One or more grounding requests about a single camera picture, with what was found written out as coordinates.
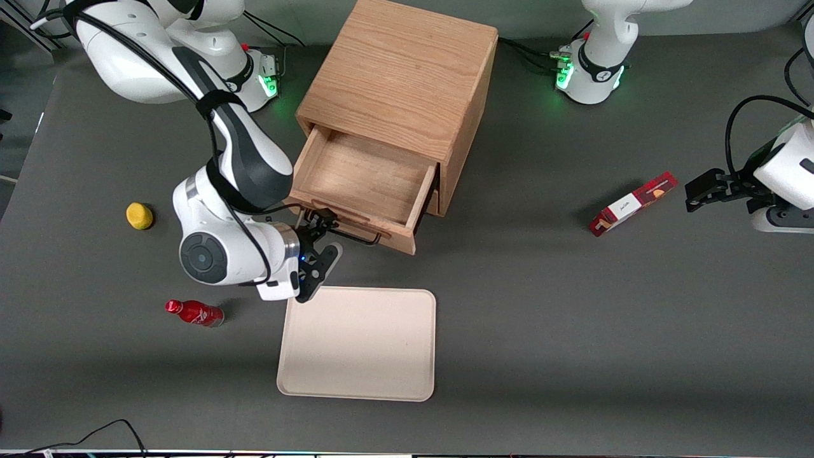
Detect thin black floor cable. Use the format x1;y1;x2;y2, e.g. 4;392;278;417
19;419;149;458

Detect black arm base cables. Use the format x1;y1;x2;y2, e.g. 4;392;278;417
242;11;307;49
498;19;596;74

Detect dark metal frame rail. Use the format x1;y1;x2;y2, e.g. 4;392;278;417
0;6;58;53

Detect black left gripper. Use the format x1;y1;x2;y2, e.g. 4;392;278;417
684;145;775;214

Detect red soda bottle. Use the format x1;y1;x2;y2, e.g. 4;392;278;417
165;299;225;328

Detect red and white carton box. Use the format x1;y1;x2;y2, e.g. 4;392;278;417
588;171;679;238

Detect wooden drawer cabinet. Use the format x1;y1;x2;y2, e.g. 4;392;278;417
295;0;499;219

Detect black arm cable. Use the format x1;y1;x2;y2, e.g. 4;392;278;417
30;10;275;284
724;47;814;180

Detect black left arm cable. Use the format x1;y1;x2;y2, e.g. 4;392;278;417
724;47;814;180

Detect wooden drawer with raised lip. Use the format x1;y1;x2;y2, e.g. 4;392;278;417
283;124;440;256

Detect black left arm base cables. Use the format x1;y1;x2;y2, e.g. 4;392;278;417
498;19;596;74

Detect black right arm base cables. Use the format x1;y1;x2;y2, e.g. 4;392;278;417
242;11;307;49

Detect yellow lemon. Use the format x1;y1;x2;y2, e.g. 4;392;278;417
125;202;155;231

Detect beige plastic tray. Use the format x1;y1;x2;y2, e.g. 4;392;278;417
276;285;438;403

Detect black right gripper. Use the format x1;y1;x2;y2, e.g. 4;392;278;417
294;208;343;304

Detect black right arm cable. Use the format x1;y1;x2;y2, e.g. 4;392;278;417
30;10;275;284

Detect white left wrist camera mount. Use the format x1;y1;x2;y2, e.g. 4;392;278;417
750;202;814;235

